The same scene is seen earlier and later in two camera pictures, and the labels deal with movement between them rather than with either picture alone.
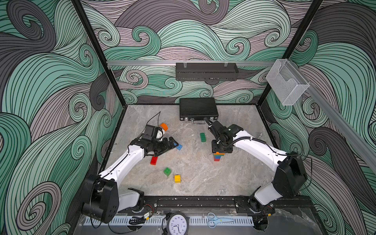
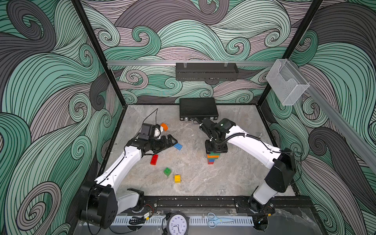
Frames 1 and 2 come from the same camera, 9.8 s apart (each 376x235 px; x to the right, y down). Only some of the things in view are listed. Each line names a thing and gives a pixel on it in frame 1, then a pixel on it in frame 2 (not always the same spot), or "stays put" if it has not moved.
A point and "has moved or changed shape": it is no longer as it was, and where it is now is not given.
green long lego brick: (203, 137) has moved or changed shape
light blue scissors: (213, 219) stays put
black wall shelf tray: (206, 71) stays put
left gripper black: (165, 147) stays put
